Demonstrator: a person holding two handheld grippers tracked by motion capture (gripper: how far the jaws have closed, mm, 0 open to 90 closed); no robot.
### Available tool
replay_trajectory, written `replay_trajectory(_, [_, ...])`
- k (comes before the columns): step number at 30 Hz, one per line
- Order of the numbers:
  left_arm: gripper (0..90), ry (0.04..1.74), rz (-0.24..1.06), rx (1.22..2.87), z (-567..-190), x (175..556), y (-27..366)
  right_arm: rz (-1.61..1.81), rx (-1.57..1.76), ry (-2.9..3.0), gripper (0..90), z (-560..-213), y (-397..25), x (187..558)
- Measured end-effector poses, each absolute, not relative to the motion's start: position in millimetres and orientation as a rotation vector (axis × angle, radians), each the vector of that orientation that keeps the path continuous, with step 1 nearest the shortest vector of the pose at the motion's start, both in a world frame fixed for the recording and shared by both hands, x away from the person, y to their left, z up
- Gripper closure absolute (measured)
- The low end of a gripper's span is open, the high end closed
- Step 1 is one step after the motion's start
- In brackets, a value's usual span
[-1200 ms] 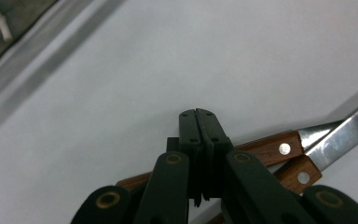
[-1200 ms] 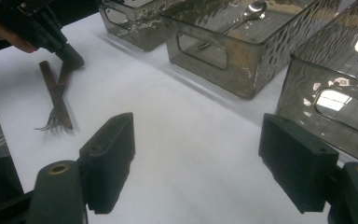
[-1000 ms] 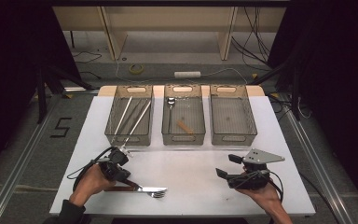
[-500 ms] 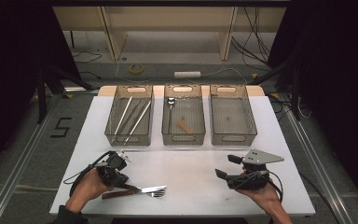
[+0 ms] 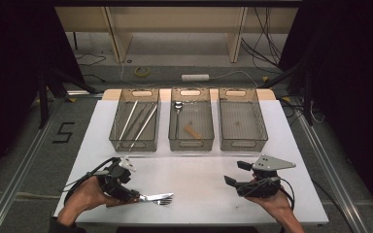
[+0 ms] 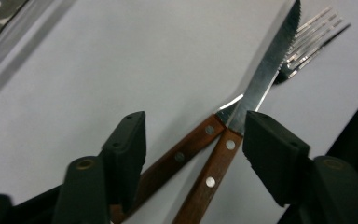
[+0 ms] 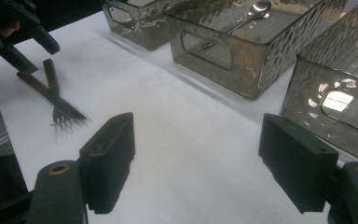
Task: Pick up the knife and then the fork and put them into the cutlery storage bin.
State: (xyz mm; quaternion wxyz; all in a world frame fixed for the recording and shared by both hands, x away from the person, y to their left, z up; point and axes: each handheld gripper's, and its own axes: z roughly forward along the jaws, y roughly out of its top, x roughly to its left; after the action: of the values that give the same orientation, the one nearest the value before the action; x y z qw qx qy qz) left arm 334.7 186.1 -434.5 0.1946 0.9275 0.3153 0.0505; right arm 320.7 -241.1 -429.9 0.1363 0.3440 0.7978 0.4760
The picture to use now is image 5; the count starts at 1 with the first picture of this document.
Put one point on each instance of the beige wooden desk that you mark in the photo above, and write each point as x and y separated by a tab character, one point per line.
175	19

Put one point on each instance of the white chopstick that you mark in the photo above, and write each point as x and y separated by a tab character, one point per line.
146	123
128	119

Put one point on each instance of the yellow tape roll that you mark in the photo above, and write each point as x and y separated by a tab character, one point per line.
135	72

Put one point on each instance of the person's dark clothing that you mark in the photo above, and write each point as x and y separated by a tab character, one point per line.
61	228

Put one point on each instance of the person's right hand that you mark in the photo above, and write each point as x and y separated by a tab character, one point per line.
277	207

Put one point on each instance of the white table sheet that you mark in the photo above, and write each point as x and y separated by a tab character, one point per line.
288	145

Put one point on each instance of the metal floor rail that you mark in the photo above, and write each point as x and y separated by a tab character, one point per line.
16	176
332	174

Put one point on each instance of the grey translucent plastic bin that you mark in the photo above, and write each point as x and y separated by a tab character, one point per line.
243	119
191	119
136	119

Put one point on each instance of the person's left hand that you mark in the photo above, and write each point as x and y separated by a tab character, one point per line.
90	197

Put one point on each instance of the metal chopstick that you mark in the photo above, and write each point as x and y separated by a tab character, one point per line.
147	115

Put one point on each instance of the metal spoon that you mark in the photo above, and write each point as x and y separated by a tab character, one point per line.
178	106

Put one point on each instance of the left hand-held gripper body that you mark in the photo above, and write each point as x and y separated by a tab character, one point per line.
115	179

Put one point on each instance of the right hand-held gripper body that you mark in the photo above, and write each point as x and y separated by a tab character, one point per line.
272	163

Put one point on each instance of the white power strip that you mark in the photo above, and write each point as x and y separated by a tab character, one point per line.
195	77

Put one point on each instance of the black curtain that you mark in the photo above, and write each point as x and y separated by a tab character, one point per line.
353	64
13	48

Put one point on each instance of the black metal stand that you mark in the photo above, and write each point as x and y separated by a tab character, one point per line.
43	97
308	97

